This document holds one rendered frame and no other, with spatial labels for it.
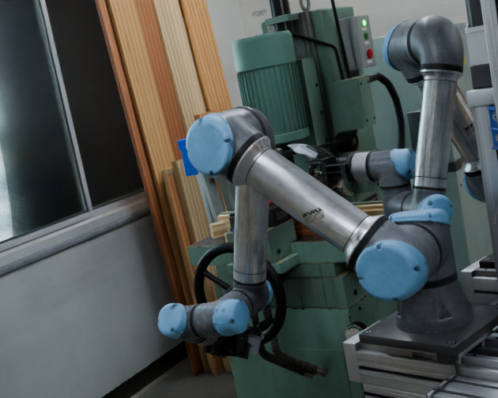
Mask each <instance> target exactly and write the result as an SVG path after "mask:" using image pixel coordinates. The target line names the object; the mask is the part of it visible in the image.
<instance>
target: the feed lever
mask: <svg viewBox="0 0 498 398"><path fill-rule="evenodd" d="M357 133H358V130H353V131H349V132H342V133H338V134H337V135H336V137H335V142H330V143H326V144H322V145H315V146H319V147H322V148H332V147H336V149H337V150H338V151H339V152H354V151H356V150H357V148H358V144H359V141H358V137H357ZM276 152H277V153H279V154H280V155H281V156H283V157H286V156H292V155H296V154H298V153H296V152H294V151H293V150H288V151H284V150H283V149H281V148H276Z"/></svg>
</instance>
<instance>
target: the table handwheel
mask: <svg viewBox="0 0 498 398"><path fill-rule="evenodd" d="M224 253H234V242H225V243H221V244H218V245H216V246H214V247H212V248H210V249H209V250H207V251H206V252H205V253H204V254H203V256H202V257H201V259H200V260H199V262H198V264H197V267H196V269H195V273H194V295H195V298H196V302H197V304H201V303H207V301H206V295H205V291H204V278H205V277H207V278H208V279H210V280H212V281H213V282H214V283H216V284H217V285H219V286H220V287H222V288H223V289H224V290H226V292H225V294H227V293H229V291H230V290H232V289H233V286H230V285H228V284H227V283H225V282H224V281H222V280H220V279H218V278H217V277H216V276H215V275H213V274H212V273H210V272H209V271H207V267H208V266H209V263H210V262H211V261H212V260H213V259H214V258H215V257H217V256H219V255H222V254H224ZM266 280H267V281H268V282H269V283H271V285H272V288H273V290H274V295H275V299H276V312H275V316H274V322H273V324H272V325H271V326H270V327H269V328H268V329H267V330H266V331H265V332H264V333H263V335H264V339H263V340H261V343H260V346H262V345H263V344H267V343H268V342H270V341H271V340H272V339H273V338H274V337H275V336H276V335H277V334H278V333H279V332H280V331H281V328H282V326H283V324H284V322H285V317H286V312H287V301H286V295H285V289H284V286H283V283H282V282H281V278H280V276H279V275H278V273H277V271H276V270H275V268H274V267H273V266H272V265H271V263H270V262H269V261H268V260H267V262H266Z"/></svg>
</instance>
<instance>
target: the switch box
mask: <svg viewBox="0 0 498 398"><path fill-rule="evenodd" d="M362 20H365V21H366V25H365V26H363V25H362ZM338 21H339V24H340V29H341V35H342V39H343V43H344V46H345V53H346V56H347V60H348V64H349V70H350V71H353V70H357V69H364V68H368V67H372V66H376V61H375V52H374V47H373V42H372V33H371V28H370V23H369V18H368V15H367V14H366V15H359V16H353V17H347V18H342V19H339V20H338ZM365 27H366V28H367V30H362V28H365ZM365 32H366V33H367V34H368V39H367V40H366V39H365V38H364V33H365ZM364 41H368V42H369V43H368V44H364ZM368 49H371V50H372V52H373V57H372V58H369V57H368V55H367V52H368ZM368 60H372V62H370V63H368Z"/></svg>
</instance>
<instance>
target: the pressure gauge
mask: <svg viewBox="0 0 498 398"><path fill-rule="evenodd" d="M366 328H367V326H366V325H365V324H364V323H362V322H360V321H354V322H353V323H351V324H350V325H348V326H347V327H346V328H345V331H344V337H345V340H348V339H349V338H351V337H352V336H354V335H356V334H357V333H359V332H361V331H363V330H364V329H366Z"/></svg>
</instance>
